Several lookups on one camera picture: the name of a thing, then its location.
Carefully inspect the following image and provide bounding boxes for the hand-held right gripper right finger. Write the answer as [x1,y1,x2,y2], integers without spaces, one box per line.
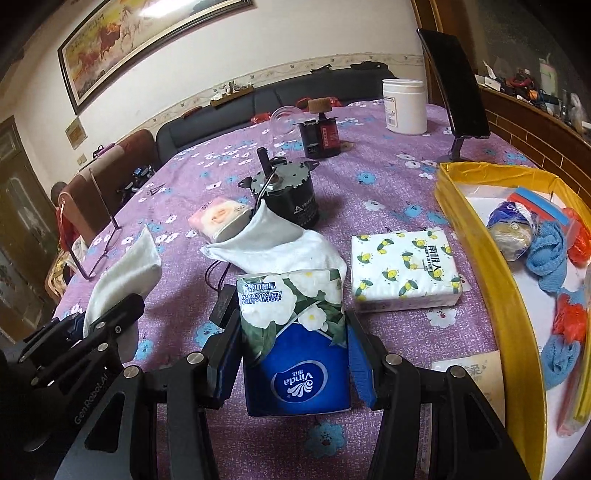
[345,311,532,480]

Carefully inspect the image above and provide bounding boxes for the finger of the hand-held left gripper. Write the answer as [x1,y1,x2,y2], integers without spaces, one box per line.
[21,314,88,365]
[83,294,146,358]

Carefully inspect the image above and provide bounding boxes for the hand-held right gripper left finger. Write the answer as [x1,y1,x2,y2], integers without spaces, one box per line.
[66,322,243,480]

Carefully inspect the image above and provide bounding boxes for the white towel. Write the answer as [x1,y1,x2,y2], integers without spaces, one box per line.
[83,225,163,361]

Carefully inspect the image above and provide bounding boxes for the blue floral tissue pack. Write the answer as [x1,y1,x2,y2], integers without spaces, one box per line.
[235,267,354,417]

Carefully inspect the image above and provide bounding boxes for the lemon print tissue pack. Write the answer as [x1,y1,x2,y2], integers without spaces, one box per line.
[350,229,464,315]

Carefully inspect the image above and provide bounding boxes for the white sock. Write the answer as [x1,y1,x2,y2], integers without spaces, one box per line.
[200,199,348,278]

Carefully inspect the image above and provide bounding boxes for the pink tissue pack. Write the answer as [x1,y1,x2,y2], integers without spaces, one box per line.
[188,196,254,243]

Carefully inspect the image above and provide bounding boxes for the yellow cardboard box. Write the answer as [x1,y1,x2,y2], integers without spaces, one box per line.
[434,161,591,480]

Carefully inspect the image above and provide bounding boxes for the black power adapter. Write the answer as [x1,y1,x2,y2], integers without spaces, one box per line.
[209,284,238,328]

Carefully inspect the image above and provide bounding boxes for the carved dark wooden door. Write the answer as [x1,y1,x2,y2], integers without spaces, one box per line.
[0,115,58,342]

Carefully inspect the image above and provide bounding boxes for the brown chair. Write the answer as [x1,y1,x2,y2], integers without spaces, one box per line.
[65,129,162,250]

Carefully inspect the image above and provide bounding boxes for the black electric motor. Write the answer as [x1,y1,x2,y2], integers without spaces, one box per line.
[238,148,319,229]

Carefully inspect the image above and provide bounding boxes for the purple floral tablecloth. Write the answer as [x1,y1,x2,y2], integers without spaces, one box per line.
[53,99,555,480]

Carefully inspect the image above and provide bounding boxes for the blue white food packet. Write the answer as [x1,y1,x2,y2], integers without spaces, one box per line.
[487,200,541,264]

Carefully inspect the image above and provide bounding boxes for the blue knitted cloth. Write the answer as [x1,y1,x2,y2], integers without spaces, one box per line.
[526,220,570,292]

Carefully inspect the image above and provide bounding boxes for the red black small device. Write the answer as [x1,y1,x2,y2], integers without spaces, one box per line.
[295,97,346,160]

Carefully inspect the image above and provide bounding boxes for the black phone stand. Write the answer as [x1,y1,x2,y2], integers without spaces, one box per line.
[449,136,476,162]

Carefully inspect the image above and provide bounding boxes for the wooden tea tray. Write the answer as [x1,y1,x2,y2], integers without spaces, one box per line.
[210,80,256,108]

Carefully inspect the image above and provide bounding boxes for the clear plastic cup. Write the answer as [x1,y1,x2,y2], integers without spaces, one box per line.
[270,105,305,139]

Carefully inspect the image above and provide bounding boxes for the red plastic bag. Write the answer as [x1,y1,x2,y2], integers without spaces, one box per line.
[561,208,591,266]

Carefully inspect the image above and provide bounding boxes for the white plastic jar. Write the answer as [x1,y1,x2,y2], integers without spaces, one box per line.
[382,78,428,136]

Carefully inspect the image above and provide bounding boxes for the red bag on sofa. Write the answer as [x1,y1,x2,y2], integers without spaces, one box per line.
[295,95,345,109]

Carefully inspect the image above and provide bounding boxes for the black sofa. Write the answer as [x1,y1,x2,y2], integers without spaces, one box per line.
[154,62,398,162]

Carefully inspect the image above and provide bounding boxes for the framed horse painting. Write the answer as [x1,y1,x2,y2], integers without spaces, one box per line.
[58,0,257,116]

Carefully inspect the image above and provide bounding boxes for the black smartphone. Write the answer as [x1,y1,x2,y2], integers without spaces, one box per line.
[416,28,491,139]

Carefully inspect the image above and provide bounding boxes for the wooden cabinet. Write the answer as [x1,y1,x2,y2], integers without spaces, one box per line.
[411,0,591,185]

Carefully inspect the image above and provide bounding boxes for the pile of countertop clutter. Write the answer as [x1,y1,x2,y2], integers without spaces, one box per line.
[478,53,591,125]

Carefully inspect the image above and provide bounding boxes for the pale green bottle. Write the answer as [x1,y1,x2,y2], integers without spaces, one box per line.
[539,58,560,93]

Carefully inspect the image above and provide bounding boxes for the small gold wall frame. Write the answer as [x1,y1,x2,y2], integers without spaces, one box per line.
[65,115,88,149]

